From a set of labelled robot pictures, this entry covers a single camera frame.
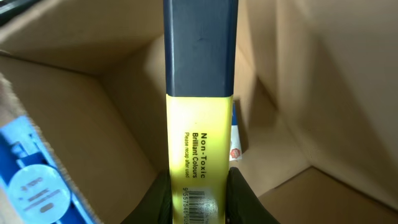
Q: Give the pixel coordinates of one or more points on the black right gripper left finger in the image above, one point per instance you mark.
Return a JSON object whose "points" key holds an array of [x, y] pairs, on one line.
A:
{"points": [[156, 205]]}

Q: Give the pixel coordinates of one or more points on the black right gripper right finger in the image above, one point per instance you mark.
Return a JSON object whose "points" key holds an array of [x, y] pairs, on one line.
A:
{"points": [[242, 205]]}

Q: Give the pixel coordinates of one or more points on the white blue staples box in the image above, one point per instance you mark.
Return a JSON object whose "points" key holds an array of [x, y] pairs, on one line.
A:
{"points": [[236, 151]]}

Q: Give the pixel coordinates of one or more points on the blue hole punch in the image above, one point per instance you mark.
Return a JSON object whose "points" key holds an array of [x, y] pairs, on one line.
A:
{"points": [[33, 182]]}

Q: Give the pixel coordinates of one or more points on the brown cardboard box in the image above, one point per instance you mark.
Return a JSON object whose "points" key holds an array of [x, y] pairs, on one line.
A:
{"points": [[315, 90]]}

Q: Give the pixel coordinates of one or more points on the yellow blue highlighter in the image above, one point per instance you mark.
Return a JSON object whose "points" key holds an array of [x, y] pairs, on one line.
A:
{"points": [[200, 46]]}

